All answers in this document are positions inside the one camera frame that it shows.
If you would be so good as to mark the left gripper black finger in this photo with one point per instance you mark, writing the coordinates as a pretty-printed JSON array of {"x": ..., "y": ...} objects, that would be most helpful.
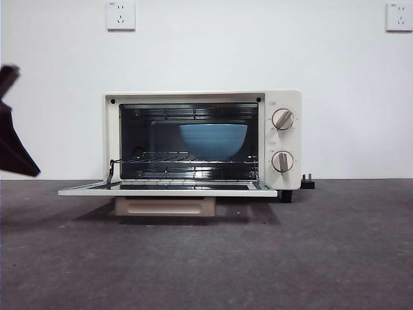
[{"x": 13, "y": 148}]

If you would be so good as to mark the beige temperature knob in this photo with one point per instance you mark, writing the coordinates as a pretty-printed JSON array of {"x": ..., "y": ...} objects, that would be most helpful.
[{"x": 282, "y": 119}]

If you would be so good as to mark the beige timer knob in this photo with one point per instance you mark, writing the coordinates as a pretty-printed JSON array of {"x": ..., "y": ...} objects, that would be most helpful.
[{"x": 282, "y": 161}]

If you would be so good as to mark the black power plug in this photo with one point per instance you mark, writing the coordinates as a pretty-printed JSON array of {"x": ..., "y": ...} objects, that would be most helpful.
[{"x": 308, "y": 182}]

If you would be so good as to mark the white wall socket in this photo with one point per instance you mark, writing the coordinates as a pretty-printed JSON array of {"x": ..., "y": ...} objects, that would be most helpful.
[
  {"x": 121, "y": 16},
  {"x": 400, "y": 17}
]

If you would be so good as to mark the white Toshiba toaster oven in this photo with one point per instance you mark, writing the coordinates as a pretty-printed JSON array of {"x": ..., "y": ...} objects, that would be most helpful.
[{"x": 284, "y": 97}]

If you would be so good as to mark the blue bowl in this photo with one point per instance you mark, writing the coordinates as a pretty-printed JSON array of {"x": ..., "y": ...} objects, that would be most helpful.
[{"x": 213, "y": 142}]

